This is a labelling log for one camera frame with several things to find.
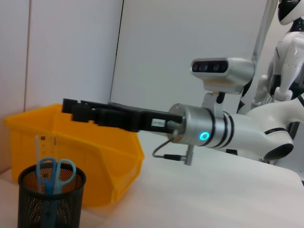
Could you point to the black mesh pen holder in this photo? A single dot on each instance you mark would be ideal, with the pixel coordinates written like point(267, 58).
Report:
point(47, 209)

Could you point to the clear plastic ruler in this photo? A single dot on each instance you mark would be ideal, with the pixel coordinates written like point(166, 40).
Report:
point(47, 147)

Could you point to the silver black right camera box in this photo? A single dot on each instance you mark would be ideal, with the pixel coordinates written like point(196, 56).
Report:
point(228, 71)

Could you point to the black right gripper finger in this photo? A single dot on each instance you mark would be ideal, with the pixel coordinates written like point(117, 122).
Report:
point(83, 115)
point(70, 107)

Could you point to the yellow plastic bin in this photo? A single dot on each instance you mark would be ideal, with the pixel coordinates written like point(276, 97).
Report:
point(107, 166)

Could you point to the grey slanted pole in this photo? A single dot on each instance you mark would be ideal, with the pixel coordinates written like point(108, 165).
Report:
point(261, 35)

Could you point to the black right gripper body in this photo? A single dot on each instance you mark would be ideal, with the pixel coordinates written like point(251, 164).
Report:
point(133, 117)

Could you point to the white black humanoid robot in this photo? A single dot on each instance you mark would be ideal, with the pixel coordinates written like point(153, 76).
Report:
point(285, 59)

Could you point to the blue scissors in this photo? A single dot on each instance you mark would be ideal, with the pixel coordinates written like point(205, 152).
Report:
point(48, 180)

